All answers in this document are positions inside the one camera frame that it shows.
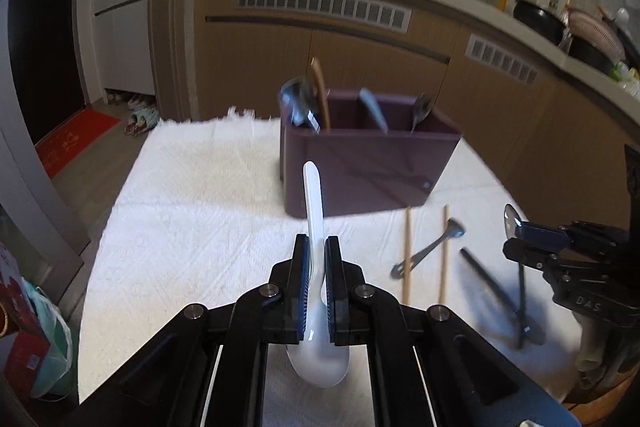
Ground white wall cabinet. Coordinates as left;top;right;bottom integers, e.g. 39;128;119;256
75;0;161;108

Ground metal fork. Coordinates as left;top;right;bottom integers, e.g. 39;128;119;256
391;218;467;280
411;93;435;134

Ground purple utensil holder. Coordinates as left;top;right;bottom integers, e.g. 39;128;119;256
278;89;462;218

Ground black pan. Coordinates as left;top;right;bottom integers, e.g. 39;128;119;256
570;37;621;75

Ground black handled utensil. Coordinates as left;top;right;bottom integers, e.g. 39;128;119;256
459;248;547;347

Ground white towel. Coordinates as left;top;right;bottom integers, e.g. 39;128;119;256
77;107;586;427

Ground wooden counter cabinet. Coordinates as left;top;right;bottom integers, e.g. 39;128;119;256
192;0;640;228

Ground green plastic bag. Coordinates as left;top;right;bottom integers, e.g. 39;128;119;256
30;287;73;398

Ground black door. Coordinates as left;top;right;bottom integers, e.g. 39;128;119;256
10;0;86;142

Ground wooden spoon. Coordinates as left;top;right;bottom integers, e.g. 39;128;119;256
310;57;332;132

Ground black pot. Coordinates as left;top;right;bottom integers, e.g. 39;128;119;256
512;0;571;45

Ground white plastic spoon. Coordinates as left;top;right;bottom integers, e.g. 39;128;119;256
285;161;351;389

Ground red printed bag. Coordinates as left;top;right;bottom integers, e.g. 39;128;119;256
0;247;51;383

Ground pink colander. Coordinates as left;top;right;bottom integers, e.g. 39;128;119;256
567;9;626;62

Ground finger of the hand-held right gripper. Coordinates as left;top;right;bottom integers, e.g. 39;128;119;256
514;219;626;253
502;238;591;280

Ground wooden chopstick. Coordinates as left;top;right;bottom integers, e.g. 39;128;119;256
401;205;412;306
438;205;450;305

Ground long white vent grille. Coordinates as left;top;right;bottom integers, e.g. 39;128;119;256
237;0;413;32

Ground black handled metal spoon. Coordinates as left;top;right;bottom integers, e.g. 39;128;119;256
504;203;528;350

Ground grey handled utensil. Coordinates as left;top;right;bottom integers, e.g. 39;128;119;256
358;88;390;134

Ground pair of slippers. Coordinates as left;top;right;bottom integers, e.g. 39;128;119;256
125;107;158;138

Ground red doormat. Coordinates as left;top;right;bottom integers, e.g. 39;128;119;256
35;109;121;178

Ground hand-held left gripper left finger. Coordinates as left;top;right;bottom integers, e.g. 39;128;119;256
65;234;308;427

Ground short white vent grille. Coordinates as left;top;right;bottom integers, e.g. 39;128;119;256
465;34;541;85

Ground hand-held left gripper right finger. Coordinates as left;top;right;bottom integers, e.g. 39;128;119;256
325;236;581;427

